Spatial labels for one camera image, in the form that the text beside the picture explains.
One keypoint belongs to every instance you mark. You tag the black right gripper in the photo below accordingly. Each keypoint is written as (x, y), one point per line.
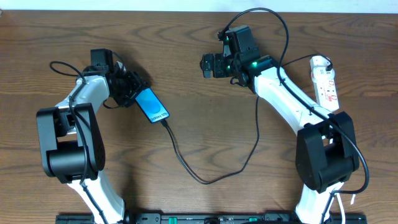
(211, 66)

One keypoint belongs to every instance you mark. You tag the white paper scrap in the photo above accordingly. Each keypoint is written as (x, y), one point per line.
(352, 199)

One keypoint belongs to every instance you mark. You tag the white power strip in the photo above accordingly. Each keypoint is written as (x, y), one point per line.
(325, 88)

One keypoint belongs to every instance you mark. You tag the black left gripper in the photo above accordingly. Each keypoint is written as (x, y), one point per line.
(133, 88)

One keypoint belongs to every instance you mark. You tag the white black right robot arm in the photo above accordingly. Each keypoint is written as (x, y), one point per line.
(326, 150)

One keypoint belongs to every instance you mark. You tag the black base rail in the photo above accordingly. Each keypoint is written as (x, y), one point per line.
(156, 218)

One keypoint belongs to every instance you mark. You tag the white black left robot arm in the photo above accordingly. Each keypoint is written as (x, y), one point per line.
(71, 146)

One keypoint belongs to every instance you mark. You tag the blue Samsung Galaxy smartphone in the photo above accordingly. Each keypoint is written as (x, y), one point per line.
(151, 106)

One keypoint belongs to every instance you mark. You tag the white USB charger plug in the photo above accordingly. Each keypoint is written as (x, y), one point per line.
(319, 61)

